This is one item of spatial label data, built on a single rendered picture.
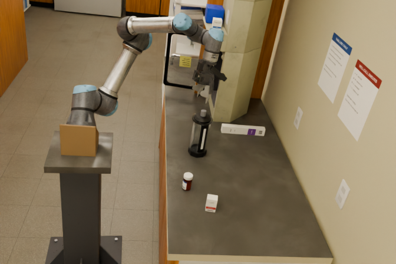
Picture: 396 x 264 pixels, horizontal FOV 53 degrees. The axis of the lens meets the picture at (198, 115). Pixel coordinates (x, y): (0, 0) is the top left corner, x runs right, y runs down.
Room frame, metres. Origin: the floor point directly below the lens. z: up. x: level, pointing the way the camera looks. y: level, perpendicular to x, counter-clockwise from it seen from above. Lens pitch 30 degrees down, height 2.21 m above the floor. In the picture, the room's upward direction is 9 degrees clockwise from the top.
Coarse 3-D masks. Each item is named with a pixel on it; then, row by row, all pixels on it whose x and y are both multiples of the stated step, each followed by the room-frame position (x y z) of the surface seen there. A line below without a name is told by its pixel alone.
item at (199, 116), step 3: (201, 111) 1.78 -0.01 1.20; (204, 111) 1.77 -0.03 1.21; (195, 114) 1.79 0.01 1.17; (198, 114) 1.79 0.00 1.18; (201, 114) 1.77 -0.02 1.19; (204, 114) 1.77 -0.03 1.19; (207, 114) 1.80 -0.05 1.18; (195, 117) 1.76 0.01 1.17; (198, 117) 1.76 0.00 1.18; (201, 117) 1.76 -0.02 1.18; (204, 117) 1.77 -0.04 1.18; (207, 117) 1.77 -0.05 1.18; (210, 117) 1.79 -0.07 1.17; (198, 120) 1.74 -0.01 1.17; (201, 120) 1.74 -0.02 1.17; (204, 120) 1.74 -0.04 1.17; (207, 120) 1.75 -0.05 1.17
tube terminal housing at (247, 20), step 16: (224, 0) 2.44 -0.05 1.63; (240, 0) 2.15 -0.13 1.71; (224, 16) 2.35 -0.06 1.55; (240, 16) 2.15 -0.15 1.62; (256, 16) 2.21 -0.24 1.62; (240, 32) 2.15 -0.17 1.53; (256, 32) 2.24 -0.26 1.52; (240, 48) 2.16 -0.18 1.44; (256, 48) 2.27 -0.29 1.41; (224, 64) 2.15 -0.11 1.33; (240, 64) 2.16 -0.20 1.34; (256, 64) 2.31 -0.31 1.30; (240, 80) 2.18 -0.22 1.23; (224, 96) 2.15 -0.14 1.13; (240, 96) 2.22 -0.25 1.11; (224, 112) 2.15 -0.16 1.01; (240, 112) 2.25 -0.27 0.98
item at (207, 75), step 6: (204, 60) 1.77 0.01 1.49; (198, 66) 1.78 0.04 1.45; (204, 66) 1.76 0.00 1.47; (210, 66) 1.78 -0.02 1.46; (198, 72) 1.75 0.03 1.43; (204, 72) 1.76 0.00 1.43; (210, 72) 1.78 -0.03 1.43; (192, 78) 1.78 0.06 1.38; (198, 78) 1.74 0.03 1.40; (204, 78) 1.74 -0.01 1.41; (210, 78) 1.76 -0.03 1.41; (204, 84) 1.74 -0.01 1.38
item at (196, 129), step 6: (210, 120) 1.77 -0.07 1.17; (198, 126) 1.74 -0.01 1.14; (192, 132) 1.77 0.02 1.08; (198, 132) 1.74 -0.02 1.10; (192, 138) 1.76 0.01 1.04; (198, 138) 1.74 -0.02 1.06; (192, 144) 1.75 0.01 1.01; (198, 144) 1.74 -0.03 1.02; (192, 150) 1.75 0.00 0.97; (204, 150) 1.76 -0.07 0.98
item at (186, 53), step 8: (176, 40) 2.45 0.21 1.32; (184, 40) 2.45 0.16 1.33; (176, 48) 2.45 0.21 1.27; (184, 48) 2.45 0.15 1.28; (192, 48) 2.45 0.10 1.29; (200, 48) 2.45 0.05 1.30; (176, 56) 2.45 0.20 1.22; (184, 56) 2.45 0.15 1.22; (192, 56) 2.45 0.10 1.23; (200, 56) 2.45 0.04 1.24; (176, 64) 2.45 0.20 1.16; (184, 64) 2.45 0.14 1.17; (192, 64) 2.45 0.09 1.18; (168, 72) 2.45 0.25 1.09; (176, 72) 2.45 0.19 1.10; (184, 72) 2.45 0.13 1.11; (192, 72) 2.45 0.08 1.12; (168, 80) 2.45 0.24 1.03; (176, 80) 2.45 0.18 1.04; (184, 80) 2.45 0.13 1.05; (192, 80) 2.45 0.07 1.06
